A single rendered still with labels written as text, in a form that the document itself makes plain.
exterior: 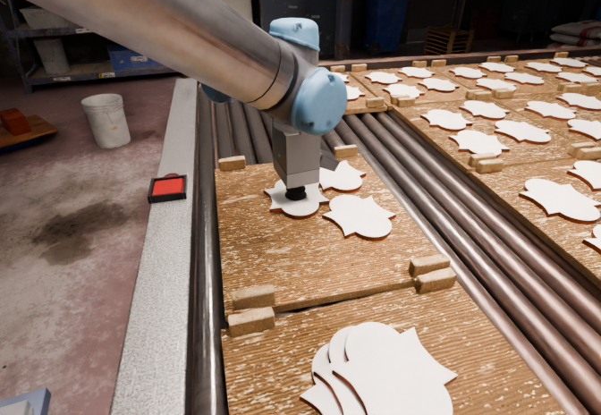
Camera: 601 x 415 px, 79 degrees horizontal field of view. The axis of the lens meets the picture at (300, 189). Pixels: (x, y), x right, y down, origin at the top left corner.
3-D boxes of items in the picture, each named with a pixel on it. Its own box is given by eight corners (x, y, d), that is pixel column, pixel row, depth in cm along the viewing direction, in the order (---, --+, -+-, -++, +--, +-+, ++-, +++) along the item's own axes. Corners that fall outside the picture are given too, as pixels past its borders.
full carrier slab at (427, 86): (387, 110, 118) (389, 97, 116) (348, 74, 152) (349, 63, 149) (485, 102, 124) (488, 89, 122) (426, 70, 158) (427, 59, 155)
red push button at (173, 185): (153, 200, 76) (151, 195, 75) (156, 186, 81) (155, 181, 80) (182, 197, 77) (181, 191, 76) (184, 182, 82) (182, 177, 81)
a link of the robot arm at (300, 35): (254, 20, 55) (297, 14, 60) (258, 91, 61) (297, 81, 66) (286, 27, 50) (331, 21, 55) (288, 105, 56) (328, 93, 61)
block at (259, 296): (232, 313, 50) (231, 300, 48) (232, 302, 51) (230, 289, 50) (275, 305, 51) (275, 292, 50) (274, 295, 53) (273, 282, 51)
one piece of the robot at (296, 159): (351, 106, 61) (344, 190, 70) (329, 90, 68) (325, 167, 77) (283, 116, 57) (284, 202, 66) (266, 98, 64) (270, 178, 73)
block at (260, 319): (230, 339, 47) (227, 326, 45) (228, 327, 48) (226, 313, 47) (275, 328, 48) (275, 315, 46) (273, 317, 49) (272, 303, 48)
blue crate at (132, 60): (114, 71, 439) (108, 52, 427) (111, 63, 471) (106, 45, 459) (167, 64, 463) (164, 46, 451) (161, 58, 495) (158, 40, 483)
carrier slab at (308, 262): (225, 323, 50) (224, 315, 50) (215, 174, 84) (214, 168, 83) (452, 279, 57) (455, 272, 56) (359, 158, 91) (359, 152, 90)
